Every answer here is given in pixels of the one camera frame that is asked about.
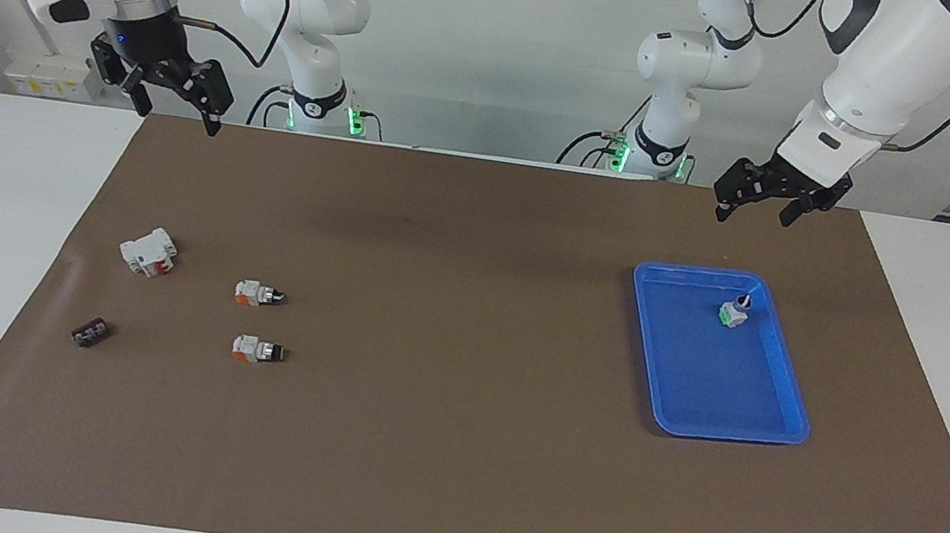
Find black arm base cable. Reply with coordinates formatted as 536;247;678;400
246;80;295;132
556;85;653;177

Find blue plastic tray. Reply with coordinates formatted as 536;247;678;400
611;255;831;456

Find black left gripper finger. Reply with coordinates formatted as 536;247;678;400
712;156;783;230
776;193;825;232

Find black right arm base cable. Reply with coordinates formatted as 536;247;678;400
246;80;295;132

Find white circuit breaker red lever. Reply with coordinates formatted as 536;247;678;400
115;223;181;282

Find white power socket strip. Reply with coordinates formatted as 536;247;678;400
2;48;128;109

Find brown paper table mat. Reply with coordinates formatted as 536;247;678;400
0;88;950;533

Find white selector switch green base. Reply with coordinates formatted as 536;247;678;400
715;289;759;334

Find black left arm base cable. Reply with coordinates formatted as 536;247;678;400
556;85;653;177

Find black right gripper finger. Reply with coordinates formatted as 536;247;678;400
84;35;163;118
168;56;240;140

